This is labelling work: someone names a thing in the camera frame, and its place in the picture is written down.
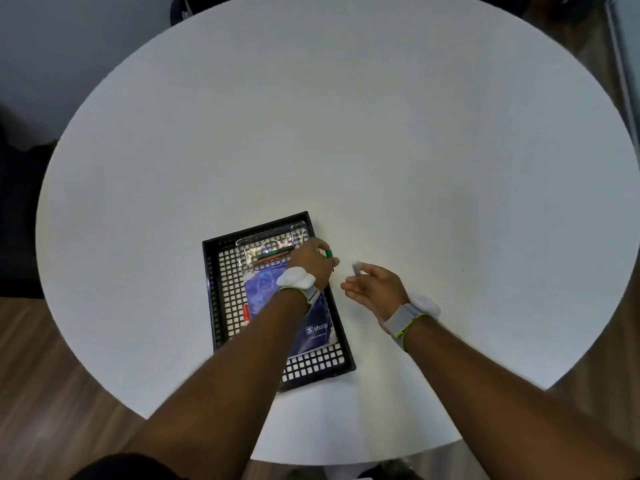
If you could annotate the person's left hand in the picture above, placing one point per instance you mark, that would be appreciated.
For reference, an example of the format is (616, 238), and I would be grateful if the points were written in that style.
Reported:
(307, 257)

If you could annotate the person's right hand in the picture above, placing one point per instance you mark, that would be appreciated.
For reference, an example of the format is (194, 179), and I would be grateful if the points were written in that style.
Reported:
(382, 292)

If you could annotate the person's left fingers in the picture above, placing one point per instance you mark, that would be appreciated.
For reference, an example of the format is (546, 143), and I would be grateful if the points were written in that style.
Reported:
(327, 267)

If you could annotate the person's right thumb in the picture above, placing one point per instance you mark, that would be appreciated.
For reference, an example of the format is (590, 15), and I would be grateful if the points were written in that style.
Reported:
(371, 269)

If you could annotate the person's left forearm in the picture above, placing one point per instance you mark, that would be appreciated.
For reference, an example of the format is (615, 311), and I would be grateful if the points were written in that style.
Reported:
(225, 389)

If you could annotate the person's right forearm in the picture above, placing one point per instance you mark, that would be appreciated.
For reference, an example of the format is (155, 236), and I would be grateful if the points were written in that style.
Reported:
(500, 409)

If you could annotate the white grey left wrist tracker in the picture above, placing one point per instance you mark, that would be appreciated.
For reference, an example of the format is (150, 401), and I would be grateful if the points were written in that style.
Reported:
(296, 279)

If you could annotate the white grey wrist tracker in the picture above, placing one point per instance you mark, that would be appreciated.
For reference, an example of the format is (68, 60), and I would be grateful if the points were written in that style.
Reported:
(407, 314)
(296, 279)

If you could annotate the red pen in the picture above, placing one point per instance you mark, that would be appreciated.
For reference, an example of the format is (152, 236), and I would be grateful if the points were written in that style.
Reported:
(272, 260)

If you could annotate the white grey right wrist tracker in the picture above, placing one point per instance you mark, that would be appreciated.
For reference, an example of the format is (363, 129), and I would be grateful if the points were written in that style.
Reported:
(407, 314)

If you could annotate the blue notebook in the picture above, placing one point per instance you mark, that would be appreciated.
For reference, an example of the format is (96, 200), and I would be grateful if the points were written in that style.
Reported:
(262, 294)

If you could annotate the clear plastic pencil pouch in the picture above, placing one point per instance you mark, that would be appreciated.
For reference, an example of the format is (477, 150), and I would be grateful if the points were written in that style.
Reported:
(260, 244)

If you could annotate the red marker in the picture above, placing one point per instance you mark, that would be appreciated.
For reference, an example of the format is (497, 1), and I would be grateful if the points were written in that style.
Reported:
(246, 314)

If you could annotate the black mesh plastic tray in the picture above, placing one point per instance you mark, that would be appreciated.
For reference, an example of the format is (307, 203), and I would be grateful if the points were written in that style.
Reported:
(225, 274)

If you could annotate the black garment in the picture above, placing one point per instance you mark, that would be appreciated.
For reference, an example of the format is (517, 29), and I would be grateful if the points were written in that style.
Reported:
(125, 467)

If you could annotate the dark furniture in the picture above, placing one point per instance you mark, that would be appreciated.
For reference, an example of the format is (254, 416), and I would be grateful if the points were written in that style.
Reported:
(22, 219)

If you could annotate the white door frame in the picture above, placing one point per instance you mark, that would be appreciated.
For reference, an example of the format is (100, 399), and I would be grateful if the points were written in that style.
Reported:
(625, 69)

